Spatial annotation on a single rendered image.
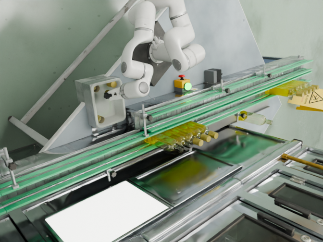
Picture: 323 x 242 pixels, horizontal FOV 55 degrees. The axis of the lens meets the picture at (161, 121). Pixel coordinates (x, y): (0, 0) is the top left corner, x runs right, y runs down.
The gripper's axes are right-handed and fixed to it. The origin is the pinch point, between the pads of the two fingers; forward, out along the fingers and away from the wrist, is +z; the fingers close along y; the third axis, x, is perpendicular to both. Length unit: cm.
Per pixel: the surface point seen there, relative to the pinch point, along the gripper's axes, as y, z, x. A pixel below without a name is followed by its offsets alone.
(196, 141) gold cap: 26.9, -22.4, -33.2
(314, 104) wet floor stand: 342, 76, -90
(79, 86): -9.7, 10.8, 7.5
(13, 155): -36, 75, -23
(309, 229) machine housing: 22, -77, -64
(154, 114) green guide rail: 17.1, -7.0, -15.4
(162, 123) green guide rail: 24.0, -2.6, -22.2
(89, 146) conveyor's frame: -17.4, 2.2, -20.7
